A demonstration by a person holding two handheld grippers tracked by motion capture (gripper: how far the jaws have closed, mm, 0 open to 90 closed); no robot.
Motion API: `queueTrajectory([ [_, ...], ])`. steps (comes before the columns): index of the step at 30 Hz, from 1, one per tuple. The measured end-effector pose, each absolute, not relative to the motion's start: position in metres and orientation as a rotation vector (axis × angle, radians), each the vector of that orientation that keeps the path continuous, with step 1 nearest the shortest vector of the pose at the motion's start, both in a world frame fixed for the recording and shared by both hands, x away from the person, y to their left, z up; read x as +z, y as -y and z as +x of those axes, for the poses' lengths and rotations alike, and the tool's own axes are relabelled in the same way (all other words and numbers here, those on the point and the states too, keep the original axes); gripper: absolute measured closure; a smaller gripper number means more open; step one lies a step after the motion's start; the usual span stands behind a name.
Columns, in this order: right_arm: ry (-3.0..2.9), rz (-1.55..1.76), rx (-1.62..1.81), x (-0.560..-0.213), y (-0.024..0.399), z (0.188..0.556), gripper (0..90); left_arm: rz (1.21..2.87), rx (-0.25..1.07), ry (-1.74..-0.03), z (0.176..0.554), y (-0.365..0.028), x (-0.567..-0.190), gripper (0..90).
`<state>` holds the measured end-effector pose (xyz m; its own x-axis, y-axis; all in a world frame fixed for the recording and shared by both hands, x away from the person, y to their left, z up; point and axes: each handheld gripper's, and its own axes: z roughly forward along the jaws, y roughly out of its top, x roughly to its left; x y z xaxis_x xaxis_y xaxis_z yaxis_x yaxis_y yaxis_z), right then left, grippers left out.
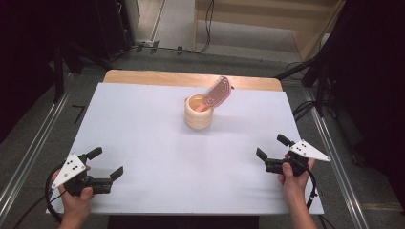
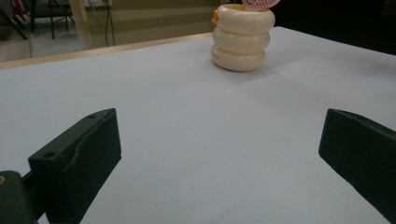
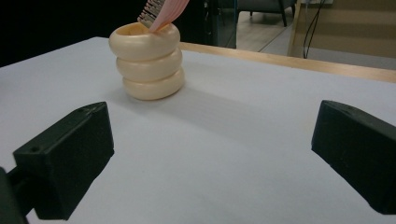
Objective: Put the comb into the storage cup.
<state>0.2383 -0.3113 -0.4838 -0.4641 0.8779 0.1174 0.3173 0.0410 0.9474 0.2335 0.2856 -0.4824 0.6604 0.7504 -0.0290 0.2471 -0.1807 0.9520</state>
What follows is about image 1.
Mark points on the aluminium floor rail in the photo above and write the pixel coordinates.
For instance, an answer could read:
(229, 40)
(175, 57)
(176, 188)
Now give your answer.
(331, 133)
(35, 136)

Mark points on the white board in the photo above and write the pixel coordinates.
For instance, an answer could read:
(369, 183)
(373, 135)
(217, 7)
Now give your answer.
(159, 159)

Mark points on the pink hairbrush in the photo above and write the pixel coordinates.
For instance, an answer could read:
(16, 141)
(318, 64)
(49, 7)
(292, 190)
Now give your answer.
(218, 92)

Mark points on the black cabinet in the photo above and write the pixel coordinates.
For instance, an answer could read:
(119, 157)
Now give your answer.
(111, 25)

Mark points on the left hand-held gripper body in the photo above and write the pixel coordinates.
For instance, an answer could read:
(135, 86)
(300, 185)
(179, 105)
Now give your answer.
(71, 171)

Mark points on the person's left hand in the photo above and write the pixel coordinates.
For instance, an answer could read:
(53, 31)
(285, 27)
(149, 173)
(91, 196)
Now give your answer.
(76, 205)

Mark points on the cream ribbed cup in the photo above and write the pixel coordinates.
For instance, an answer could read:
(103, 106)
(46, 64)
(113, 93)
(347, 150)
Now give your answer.
(197, 119)

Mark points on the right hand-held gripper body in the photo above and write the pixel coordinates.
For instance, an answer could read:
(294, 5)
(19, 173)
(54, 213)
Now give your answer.
(304, 152)

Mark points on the black metal stand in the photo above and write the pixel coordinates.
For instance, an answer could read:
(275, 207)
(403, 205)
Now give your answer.
(58, 73)
(321, 82)

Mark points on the person's right hand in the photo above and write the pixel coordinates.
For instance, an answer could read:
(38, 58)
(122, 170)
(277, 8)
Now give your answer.
(294, 187)

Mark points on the wooden table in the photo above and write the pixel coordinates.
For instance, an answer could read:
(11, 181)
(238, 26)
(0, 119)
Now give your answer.
(159, 78)

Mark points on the white power strip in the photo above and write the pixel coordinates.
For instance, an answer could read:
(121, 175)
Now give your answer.
(144, 42)

